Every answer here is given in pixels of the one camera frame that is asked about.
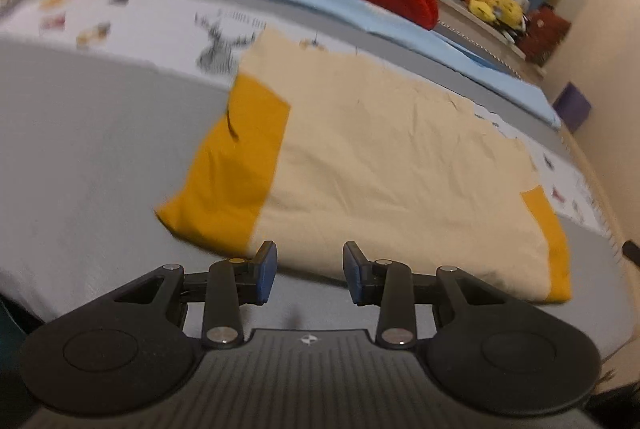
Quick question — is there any dark red bag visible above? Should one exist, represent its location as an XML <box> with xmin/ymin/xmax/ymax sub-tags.
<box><xmin>520</xmin><ymin>6</ymin><xmax>572</xmax><ymax>67</ymax></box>

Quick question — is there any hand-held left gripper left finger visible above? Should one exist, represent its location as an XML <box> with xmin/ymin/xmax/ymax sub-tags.
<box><xmin>112</xmin><ymin>240</ymin><xmax>278</xmax><ymax>351</ymax></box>

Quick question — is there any purple box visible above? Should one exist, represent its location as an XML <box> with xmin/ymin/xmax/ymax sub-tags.
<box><xmin>552</xmin><ymin>81</ymin><xmax>593</xmax><ymax>134</ymax></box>

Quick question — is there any beige and yellow shirt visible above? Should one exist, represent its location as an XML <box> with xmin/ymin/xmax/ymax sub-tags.
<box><xmin>154</xmin><ymin>26</ymin><xmax>573</xmax><ymax>305</ymax></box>

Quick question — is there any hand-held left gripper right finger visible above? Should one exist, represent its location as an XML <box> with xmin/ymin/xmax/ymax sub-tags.
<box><xmin>342</xmin><ymin>241</ymin><xmax>506</xmax><ymax>351</ymax></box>

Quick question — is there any grey printed bed sheet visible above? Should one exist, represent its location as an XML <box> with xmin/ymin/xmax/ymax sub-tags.
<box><xmin>0</xmin><ymin>0</ymin><xmax>628</xmax><ymax>360</ymax></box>

